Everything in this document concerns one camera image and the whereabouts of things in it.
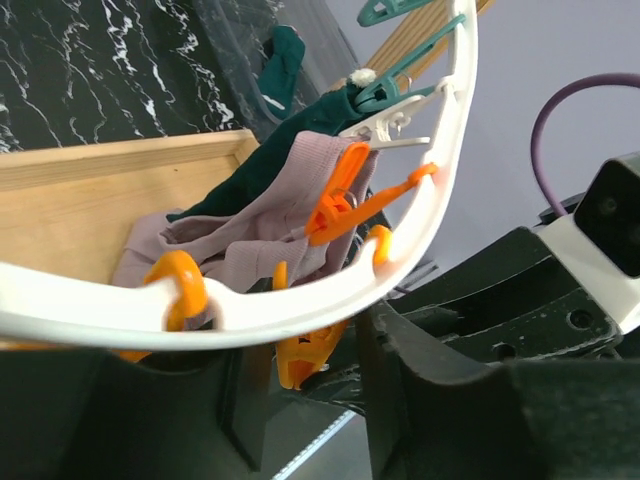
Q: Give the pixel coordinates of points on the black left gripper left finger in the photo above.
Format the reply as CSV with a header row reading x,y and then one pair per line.
x,y
89,414

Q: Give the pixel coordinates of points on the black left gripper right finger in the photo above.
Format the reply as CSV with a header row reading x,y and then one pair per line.
x,y
433,413

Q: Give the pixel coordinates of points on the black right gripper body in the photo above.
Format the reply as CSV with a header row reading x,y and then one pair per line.
x,y
512,300

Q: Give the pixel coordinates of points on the orange clothespin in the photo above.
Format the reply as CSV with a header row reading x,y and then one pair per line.
x,y
338,211
299,357
161,293

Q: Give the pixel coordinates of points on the teal clothespin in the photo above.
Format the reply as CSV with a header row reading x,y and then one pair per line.
x,y
374,12
394,85

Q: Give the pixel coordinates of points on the pink sock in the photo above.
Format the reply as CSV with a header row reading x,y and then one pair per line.
x,y
241,249

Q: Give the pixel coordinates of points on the dark green sock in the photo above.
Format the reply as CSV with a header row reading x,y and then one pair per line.
x,y
284,52
329,115

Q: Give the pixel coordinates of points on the wooden tray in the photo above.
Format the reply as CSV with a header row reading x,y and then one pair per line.
x,y
65,216

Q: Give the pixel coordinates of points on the clear plastic bin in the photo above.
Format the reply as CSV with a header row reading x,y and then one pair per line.
x,y
242,34

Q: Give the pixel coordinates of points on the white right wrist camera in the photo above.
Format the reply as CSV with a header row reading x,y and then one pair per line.
x,y
598,244

